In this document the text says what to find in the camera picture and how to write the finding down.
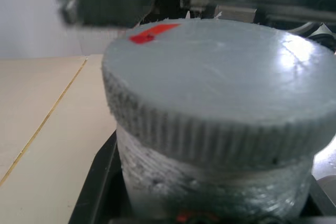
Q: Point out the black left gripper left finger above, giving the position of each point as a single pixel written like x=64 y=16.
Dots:
x=105 y=182

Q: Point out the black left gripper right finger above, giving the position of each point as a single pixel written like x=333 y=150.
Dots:
x=319 y=205

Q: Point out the grey ribbed jar lid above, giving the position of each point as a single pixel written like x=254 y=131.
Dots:
x=210 y=82

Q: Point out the translucent grey plastic jar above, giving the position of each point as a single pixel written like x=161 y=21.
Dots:
x=210 y=190

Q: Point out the red tape strip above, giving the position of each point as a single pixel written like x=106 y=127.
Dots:
x=149 y=34

